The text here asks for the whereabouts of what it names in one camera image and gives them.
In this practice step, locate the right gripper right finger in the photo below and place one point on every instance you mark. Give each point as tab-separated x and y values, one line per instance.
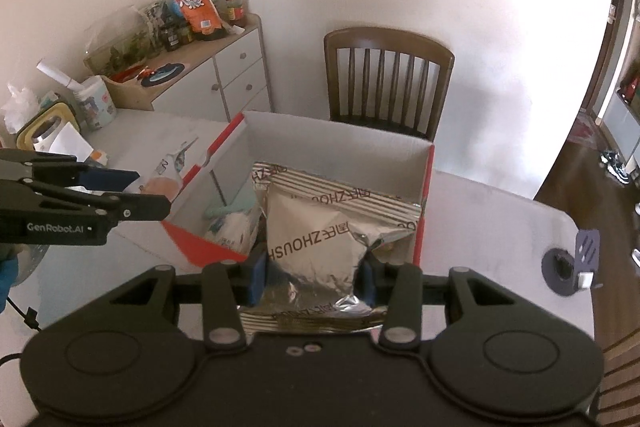
398	288

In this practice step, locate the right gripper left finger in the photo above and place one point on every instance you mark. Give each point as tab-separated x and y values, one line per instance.
226	287

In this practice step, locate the silver foil snack bag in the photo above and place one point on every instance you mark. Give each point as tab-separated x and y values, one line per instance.
317	233

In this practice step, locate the mint green tube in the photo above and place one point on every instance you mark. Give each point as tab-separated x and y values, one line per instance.
244	201

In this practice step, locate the white chicken sausage pouch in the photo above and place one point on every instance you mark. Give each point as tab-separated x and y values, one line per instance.
169	176

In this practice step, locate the white navy Health package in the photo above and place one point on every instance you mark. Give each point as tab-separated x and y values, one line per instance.
236	231

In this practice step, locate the blue gloved hand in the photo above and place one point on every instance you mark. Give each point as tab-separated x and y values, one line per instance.
8	273

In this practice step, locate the red cardboard box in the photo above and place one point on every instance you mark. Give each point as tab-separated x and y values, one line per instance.
336	164

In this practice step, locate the white drawer sideboard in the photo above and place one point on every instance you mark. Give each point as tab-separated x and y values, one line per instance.
220	78

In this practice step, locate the far wooden chair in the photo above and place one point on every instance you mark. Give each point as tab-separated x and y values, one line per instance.
387	79

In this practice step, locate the orange snack bag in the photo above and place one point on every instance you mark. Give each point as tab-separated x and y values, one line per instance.
203	18

